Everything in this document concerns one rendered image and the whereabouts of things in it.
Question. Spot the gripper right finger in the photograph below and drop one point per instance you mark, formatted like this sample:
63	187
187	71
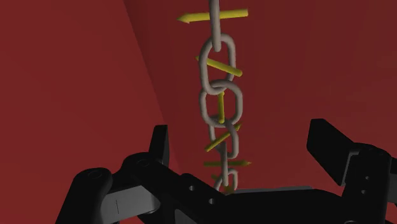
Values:
369	173

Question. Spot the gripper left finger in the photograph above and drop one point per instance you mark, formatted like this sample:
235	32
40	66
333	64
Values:
155	176

